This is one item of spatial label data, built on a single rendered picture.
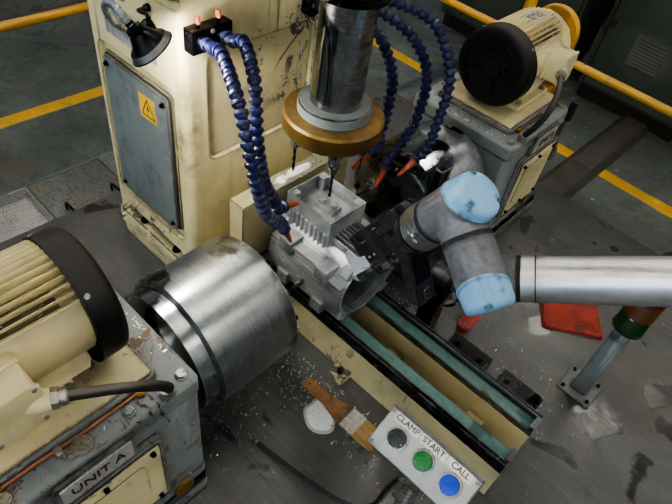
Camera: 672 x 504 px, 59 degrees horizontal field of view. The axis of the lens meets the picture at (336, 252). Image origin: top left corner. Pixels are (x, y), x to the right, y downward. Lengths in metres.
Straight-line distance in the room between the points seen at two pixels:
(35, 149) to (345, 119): 2.42
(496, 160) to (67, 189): 1.52
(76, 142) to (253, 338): 2.40
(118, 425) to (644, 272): 0.75
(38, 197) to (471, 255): 1.76
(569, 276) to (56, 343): 0.70
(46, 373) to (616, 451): 1.11
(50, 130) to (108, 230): 1.82
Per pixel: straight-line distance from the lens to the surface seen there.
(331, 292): 1.13
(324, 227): 1.12
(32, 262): 0.76
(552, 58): 1.50
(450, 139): 1.36
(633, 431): 1.48
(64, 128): 3.37
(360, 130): 1.01
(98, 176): 2.35
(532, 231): 1.78
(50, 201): 2.28
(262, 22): 1.11
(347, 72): 0.96
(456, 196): 0.82
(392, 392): 1.23
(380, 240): 0.97
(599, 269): 0.95
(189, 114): 1.08
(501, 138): 1.42
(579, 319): 1.60
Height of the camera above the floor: 1.90
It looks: 46 degrees down
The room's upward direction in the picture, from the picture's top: 11 degrees clockwise
